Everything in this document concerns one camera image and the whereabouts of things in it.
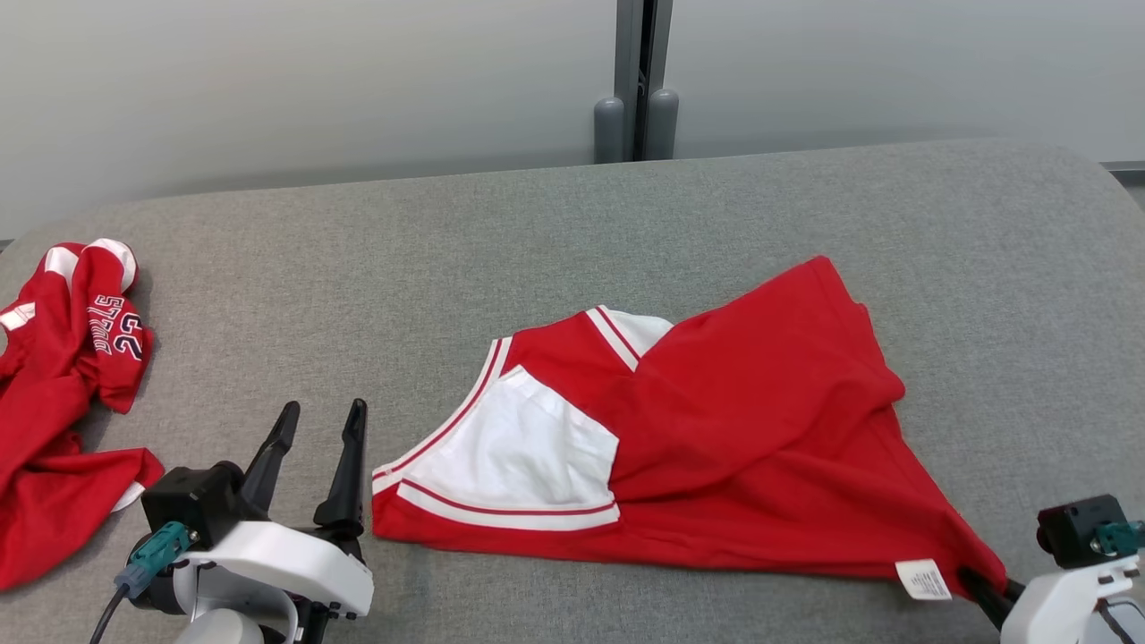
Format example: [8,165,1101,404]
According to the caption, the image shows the grey rounded post foot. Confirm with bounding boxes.
[594,97,625,165]
[646,88,680,162]

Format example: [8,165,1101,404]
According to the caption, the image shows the teal camera connector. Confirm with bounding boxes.
[114,522,194,599]
[1093,521,1145,558]

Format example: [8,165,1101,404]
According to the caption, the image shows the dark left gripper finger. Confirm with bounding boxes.
[313,399,369,538]
[242,401,301,518]

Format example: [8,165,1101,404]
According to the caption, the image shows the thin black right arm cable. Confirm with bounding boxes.
[1096,595,1145,644]

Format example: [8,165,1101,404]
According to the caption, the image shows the teal right camera connector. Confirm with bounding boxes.
[1093,521,1145,558]

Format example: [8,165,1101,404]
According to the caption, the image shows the grey metal partition post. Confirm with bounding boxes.
[614,0,674,164]

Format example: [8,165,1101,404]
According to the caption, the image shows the red shorts white stripes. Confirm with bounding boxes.
[0,238,167,592]

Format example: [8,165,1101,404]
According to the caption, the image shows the black left camera cable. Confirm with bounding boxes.
[88,585,131,644]

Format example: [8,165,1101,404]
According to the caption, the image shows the grey fabric sofa seat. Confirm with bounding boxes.
[0,139,1145,644]

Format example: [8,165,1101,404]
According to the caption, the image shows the teal left camera connector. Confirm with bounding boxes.
[114,522,194,599]

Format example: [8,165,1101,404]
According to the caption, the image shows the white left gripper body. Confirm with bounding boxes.
[174,521,376,620]

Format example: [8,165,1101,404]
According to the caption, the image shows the red jersey shirt white sleeves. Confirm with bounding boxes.
[371,256,1010,602]

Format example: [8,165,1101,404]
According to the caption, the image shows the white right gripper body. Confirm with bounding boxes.
[1000,555,1142,644]

